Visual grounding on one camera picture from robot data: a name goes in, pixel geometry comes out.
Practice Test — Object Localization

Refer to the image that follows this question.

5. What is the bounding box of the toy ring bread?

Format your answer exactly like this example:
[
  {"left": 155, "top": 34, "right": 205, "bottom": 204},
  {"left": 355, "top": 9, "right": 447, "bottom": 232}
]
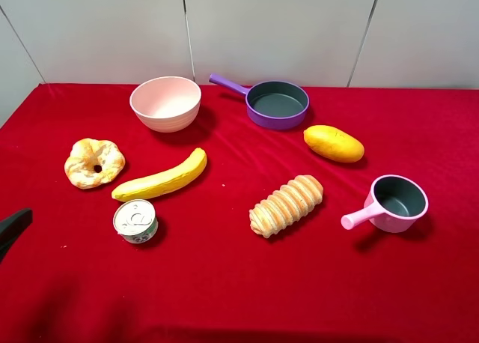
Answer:
[{"left": 64, "top": 138, "right": 126, "bottom": 189}]

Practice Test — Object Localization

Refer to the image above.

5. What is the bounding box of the pink toy saucepan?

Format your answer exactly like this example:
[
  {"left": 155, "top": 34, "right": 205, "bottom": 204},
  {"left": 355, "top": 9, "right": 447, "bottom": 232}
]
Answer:
[{"left": 341, "top": 174, "right": 429, "bottom": 234}]

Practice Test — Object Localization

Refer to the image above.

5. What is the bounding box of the small tin can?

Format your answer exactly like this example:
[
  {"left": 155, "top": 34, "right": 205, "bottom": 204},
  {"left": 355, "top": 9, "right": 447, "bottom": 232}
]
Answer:
[{"left": 113, "top": 199, "right": 159, "bottom": 244}]

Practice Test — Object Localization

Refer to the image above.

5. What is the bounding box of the striped toy bread loaf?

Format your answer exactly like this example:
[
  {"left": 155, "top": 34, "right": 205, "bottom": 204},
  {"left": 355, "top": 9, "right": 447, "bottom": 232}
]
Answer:
[{"left": 249, "top": 174, "right": 324, "bottom": 238}]

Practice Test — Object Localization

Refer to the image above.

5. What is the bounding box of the purple toy frying pan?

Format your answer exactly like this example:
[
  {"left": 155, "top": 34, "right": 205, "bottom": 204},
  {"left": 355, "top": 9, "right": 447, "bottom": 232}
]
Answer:
[{"left": 209, "top": 73, "right": 310, "bottom": 130}]

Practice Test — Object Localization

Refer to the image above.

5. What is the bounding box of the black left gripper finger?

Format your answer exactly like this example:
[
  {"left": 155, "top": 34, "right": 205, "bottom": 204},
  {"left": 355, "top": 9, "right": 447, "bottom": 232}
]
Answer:
[{"left": 0, "top": 208, "right": 33, "bottom": 261}]

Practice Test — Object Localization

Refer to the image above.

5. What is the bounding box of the red table cloth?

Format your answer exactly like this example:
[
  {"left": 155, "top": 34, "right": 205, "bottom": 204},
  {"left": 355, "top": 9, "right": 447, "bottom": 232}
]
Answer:
[{"left": 1, "top": 84, "right": 478, "bottom": 342}]

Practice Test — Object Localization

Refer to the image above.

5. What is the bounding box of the yellow toy mango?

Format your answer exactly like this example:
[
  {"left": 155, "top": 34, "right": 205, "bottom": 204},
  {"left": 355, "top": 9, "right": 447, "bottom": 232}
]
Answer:
[{"left": 303, "top": 125, "right": 364, "bottom": 163}]

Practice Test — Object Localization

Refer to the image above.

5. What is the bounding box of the yellow toy banana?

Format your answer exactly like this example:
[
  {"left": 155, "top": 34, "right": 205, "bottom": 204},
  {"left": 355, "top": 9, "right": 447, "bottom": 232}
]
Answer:
[{"left": 112, "top": 148, "right": 207, "bottom": 202}]

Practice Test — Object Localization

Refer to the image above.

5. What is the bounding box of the pink bowl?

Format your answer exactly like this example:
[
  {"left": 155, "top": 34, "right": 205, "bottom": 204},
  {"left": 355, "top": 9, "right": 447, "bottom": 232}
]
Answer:
[{"left": 129, "top": 76, "right": 201, "bottom": 133}]

